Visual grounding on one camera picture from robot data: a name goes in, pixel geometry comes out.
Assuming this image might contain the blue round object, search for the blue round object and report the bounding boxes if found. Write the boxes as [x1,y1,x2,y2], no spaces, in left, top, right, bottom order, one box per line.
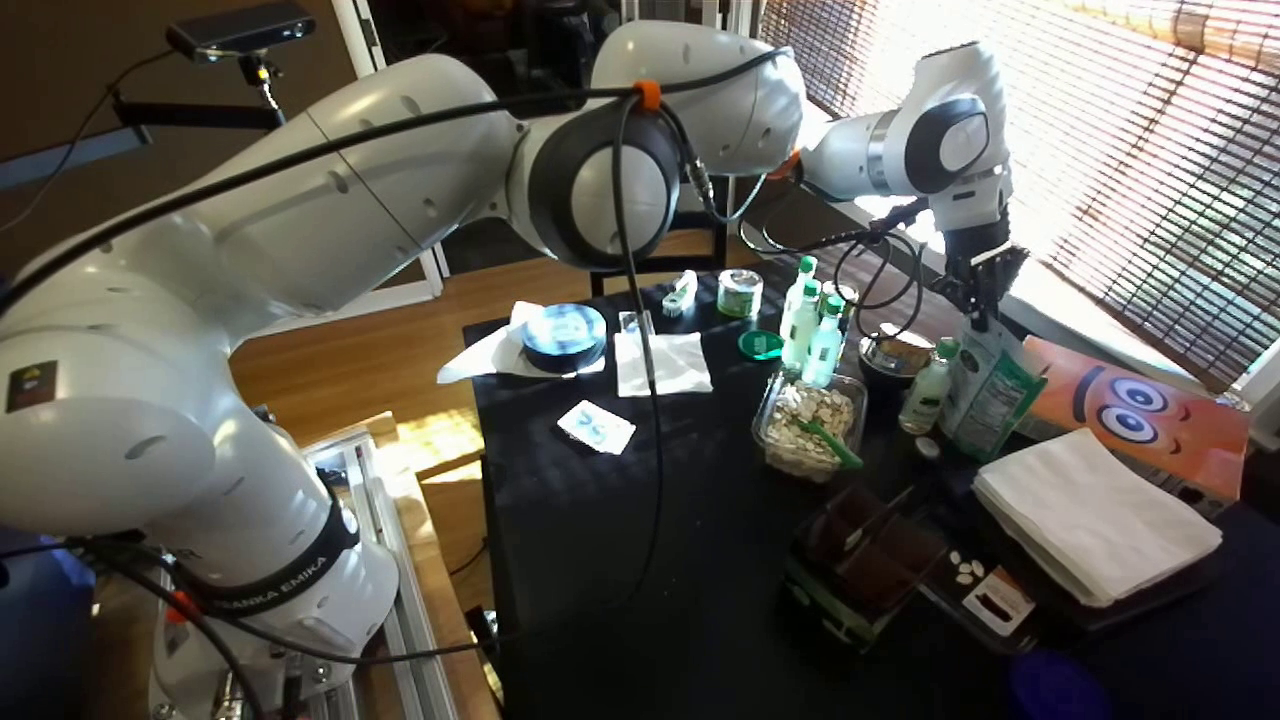
[1007,649,1117,720]

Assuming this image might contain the jar with silver lid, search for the jar with silver lid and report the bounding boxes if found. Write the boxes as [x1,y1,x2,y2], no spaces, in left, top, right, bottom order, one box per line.
[711,264,767,322]

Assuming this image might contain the window blinds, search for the window blinds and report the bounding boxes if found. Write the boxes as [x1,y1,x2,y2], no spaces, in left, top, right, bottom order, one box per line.
[756,0,1280,396]

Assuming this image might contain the white pills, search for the white pills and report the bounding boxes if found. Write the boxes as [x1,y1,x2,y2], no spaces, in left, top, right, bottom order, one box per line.
[945,544,994,586]

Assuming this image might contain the dark wooden chair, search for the dark wooden chair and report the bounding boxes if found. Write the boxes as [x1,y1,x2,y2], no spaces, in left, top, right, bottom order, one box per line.
[587,213,752,300]

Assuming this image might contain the white green margarita bottle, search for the white green margarita bottle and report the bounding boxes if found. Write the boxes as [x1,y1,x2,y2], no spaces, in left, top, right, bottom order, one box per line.
[777,255,825,376]
[799,292,852,393]

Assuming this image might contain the white paper sheet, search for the white paper sheet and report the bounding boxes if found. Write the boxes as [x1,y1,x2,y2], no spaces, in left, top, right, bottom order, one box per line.
[435,296,617,393]

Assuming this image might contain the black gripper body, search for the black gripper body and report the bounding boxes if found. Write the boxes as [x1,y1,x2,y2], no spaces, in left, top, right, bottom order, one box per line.
[935,213,1031,300]

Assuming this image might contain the black tray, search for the black tray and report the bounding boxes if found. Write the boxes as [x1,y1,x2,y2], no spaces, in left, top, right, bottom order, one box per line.
[924,456,1229,661]

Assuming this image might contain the green plastic utensil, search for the green plastic utensil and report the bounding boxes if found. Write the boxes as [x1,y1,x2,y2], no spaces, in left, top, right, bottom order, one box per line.
[798,413,870,476]

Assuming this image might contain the folded white towel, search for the folded white towel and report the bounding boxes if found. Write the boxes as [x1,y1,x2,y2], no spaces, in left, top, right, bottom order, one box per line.
[970,423,1229,612]

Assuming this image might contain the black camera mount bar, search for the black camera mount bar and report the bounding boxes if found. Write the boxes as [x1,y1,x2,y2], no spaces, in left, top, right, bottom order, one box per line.
[110,97,295,139]

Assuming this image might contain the small bottle with green cap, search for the small bottle with green cap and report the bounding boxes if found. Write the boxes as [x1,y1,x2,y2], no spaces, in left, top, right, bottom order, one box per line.
[897,334,964,439]

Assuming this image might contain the black camera on mount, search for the black camera on mount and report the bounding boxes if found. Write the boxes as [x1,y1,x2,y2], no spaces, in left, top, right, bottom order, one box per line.
[165,2,319,65]

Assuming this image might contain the metal cart frame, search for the metal cart frame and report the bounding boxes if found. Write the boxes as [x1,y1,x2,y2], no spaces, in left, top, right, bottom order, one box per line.
[299,423,466,720]

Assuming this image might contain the wooden stand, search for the wooden stand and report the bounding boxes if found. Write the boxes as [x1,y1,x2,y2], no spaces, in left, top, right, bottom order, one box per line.
[391,408,496,616]

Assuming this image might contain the round ceramic bowl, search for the round ceramic bowl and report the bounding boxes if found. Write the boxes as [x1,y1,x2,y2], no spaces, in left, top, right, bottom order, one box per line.
[855,322,935,389]

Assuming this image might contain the white paper card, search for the white paper card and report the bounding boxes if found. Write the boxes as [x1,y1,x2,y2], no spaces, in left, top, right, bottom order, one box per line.
[551,396,640,460]

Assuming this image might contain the green round lid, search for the green round lid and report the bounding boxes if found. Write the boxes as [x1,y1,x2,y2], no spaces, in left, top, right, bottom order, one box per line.
[738,329,788,362]

